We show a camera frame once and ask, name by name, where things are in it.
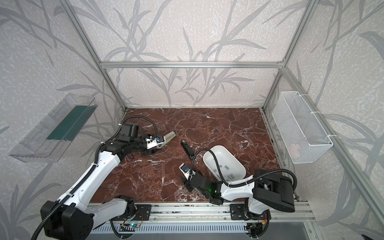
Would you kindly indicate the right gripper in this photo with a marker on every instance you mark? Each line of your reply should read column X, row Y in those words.
column 189, row 176

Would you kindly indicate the beige stapler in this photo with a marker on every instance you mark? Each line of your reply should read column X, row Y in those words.
column 168, row 137

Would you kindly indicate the black stapler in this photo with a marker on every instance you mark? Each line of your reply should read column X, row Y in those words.
column 188, row 150

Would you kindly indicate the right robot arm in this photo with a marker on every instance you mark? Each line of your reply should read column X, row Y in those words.
column 262, row 191

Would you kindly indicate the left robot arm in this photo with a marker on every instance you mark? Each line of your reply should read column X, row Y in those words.
column 70, row 217

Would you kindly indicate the white oval tray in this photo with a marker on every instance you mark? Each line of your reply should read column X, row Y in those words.
column 236, row 172

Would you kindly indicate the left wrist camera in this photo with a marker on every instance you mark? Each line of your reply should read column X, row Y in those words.
column 155, row 142

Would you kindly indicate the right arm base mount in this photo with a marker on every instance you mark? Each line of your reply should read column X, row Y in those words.
column 241, row 212

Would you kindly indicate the aluminium front rail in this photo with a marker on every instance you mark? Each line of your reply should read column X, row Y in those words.
column 201, row 212

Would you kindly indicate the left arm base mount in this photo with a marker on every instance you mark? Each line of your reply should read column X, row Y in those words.
column 141, row 212

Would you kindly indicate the clear plastic wall bin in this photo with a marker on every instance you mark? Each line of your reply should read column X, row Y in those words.
column 48, row 141

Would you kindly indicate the white wire basket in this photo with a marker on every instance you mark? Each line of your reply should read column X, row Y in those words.
column 302, row 133

